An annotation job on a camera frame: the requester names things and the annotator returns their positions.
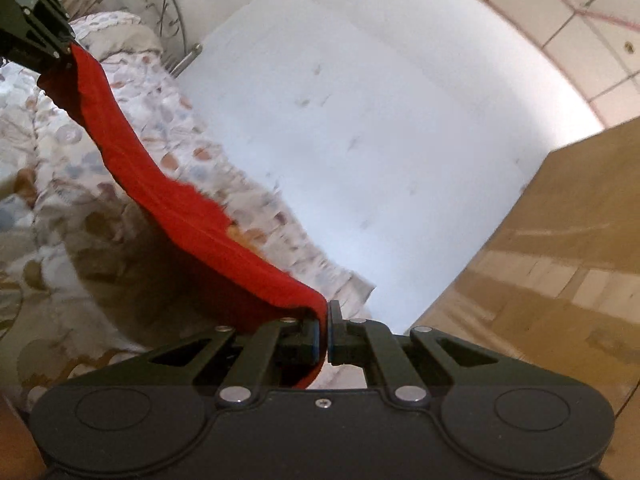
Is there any red knitted sweater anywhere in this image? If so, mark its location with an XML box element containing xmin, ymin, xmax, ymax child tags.
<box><xmin>37</xmin><ymin>42</ymin><xmax>332</xmax><ymax>391</ymax></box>

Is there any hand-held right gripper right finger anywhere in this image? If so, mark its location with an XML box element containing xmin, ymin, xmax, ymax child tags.
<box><xmin>327</xmin><ymin>301</ymin><xmax>501</xmax><ymax>407</ymax></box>

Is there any patterned pillow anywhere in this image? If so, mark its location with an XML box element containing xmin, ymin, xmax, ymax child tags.
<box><xmin>70</xmin><ymin>10</ymin><xmax>166</xmax><ymax>63</ymax></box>

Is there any circle patterned quilt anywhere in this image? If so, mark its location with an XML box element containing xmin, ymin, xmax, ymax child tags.
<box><xmin>0</xmin><ymin>10</ymin><xmax>377</xmax><ymax>411</ymax></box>

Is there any metal bed headboard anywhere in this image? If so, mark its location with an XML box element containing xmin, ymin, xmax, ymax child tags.
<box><xmin>55</xmin><ymin>0</ymin><xmax>203</xmax><ymax>78</ymax></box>

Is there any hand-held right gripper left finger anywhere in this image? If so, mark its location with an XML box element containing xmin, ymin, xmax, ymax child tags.
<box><xmin>145</xmin><ymin>319</ymin><xmax>322</xmax><ymax>407</ymax></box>

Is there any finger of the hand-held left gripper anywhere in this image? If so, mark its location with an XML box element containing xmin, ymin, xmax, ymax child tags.
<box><xmin>0</xmin><ymin>0</ymin><xmax>77</xmax><ymax>72</ymax></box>

